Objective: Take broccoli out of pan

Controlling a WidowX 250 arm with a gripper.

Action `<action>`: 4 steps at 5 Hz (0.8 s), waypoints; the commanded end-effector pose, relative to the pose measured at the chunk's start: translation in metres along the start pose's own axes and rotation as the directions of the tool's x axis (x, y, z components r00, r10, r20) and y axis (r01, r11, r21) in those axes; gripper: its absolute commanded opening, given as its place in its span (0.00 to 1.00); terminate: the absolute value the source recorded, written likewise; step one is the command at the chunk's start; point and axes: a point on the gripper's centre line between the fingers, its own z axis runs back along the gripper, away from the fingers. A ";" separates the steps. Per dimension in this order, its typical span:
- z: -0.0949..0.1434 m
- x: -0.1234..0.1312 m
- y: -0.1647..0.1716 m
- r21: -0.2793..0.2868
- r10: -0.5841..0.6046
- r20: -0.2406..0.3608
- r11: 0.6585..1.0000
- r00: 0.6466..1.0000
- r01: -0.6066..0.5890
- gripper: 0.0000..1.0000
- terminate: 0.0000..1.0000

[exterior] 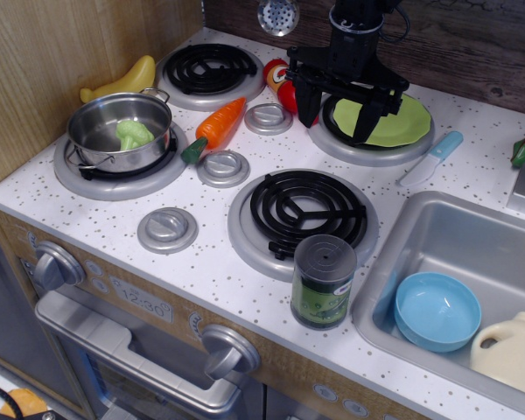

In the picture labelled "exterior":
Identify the silver sink basin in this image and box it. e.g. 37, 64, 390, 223
352, 192, 525, 415

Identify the grey knob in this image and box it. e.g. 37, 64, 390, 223
136, 207, 199, 255
197, 150, 250, 188
244, 103, 293, 136

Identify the back left stove burner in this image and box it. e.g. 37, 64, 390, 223
156, 44, 265, 112

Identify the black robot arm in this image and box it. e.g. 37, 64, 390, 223
286, 1, 410, 146

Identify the back right stove burner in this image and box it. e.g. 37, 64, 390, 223
308, 94, 435, 167

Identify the blue toy bowl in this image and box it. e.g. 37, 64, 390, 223
394, 272, 482, 353

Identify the red toy ketchup bottle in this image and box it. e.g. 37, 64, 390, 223
262, 59, 298, 115

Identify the oven dial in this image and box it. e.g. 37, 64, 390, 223
201, 324, 261, 381
34, 241, 86, 291

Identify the hanging silver strainer spoon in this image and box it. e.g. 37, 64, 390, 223
257, 0, 300, 37

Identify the left oven dial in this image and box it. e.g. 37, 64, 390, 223
34, 241, 86, 291

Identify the grey top knob back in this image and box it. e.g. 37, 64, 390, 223
244, 103, 293, 136

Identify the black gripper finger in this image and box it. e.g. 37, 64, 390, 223
352, 89, 402, 144
293, 73, 325, 128

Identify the green labelled toy can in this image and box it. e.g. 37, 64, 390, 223
290, 234, 357, 330

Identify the orange object bottom left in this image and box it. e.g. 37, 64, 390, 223
8, 388, 49, 419

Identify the stainless steel pot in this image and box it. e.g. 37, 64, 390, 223
66, 88, 172, 173

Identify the right oven dial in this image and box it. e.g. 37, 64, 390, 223
201, 324, 261, 381

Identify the stove burner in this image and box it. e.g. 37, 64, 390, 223
53, 123, 189, 201
227, 169, 379, 283
308, 94, 435, 167
156, 44, 265, 112

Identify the orange toy carrot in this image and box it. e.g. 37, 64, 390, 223
181, 97, 247, 165

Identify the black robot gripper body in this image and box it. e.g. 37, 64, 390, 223
287, 17, 410, 101

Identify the grey top knob middle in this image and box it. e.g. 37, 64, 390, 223
197, 150, 250, 188

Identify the silver oven door handle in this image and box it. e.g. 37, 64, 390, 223
36, 292, 242, 419

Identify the front right stove burner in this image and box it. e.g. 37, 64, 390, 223
227, 169, 379, 283

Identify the green toy plate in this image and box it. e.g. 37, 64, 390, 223
332, 94, 431, 148

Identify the blue handled toy knife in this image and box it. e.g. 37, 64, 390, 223
398, 131, 464, 187

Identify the front left stove burner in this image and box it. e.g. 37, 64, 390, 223
53, 123, 189, 201

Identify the green toy broccoli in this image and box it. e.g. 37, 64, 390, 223
115, 120, 154, 151

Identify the yellow toy banana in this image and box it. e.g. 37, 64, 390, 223
80, 55, 156, 103

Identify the grey top knob front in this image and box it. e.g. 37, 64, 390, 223
136, 207, 199, 255

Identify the cream toy jug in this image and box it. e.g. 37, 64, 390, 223
470, 311, 525, 392

